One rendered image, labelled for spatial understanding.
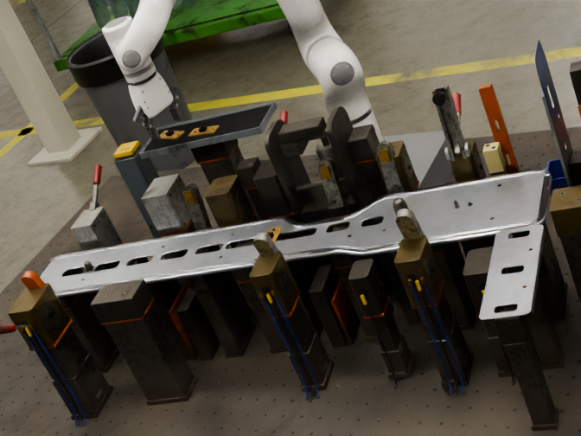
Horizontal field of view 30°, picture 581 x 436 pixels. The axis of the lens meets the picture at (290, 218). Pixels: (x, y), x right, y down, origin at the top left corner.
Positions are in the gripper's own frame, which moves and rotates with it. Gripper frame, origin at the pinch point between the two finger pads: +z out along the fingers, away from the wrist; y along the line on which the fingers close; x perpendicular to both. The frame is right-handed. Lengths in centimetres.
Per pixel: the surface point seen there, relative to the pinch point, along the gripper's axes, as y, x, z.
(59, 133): -144, -320, 106
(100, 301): 52, 19, 16
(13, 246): -60, -266, 119
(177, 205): 16.8, 13.6, 12.9
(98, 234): 28.1, -10.4, 16.9
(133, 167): 9.3, -9.4, 7.5
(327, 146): -6, 50, 8
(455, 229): 7, 93, 19
